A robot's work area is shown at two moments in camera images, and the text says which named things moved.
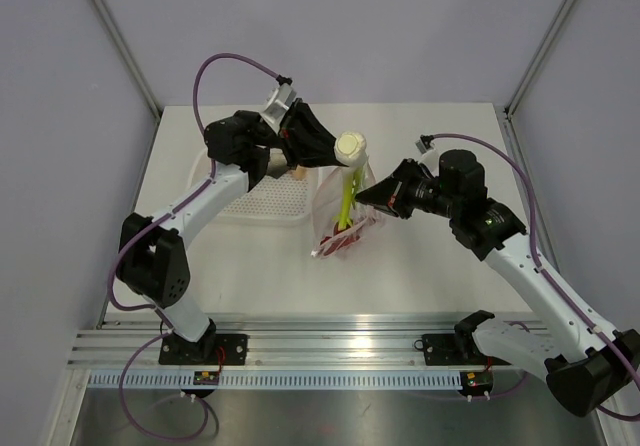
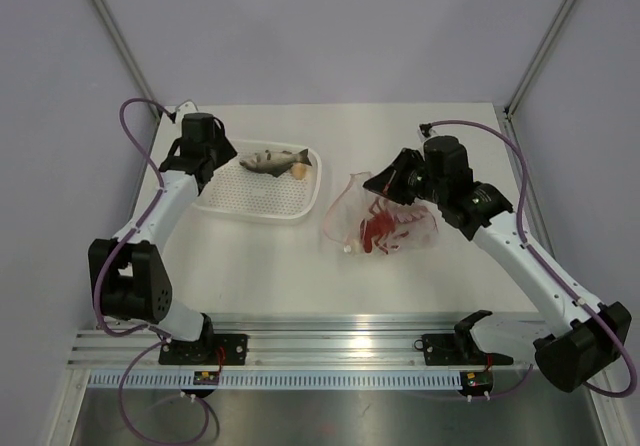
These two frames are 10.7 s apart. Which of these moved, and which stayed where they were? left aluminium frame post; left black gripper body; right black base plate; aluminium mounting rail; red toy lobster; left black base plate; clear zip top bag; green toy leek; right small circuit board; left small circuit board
Moved: green toy leek; left black gripper body; red toy lobster; clear zip top bag
Stayed: left aluminium frame post; left black base plate; left small circuit board; right black base plate; aluminium mounting rail; right small circuit board
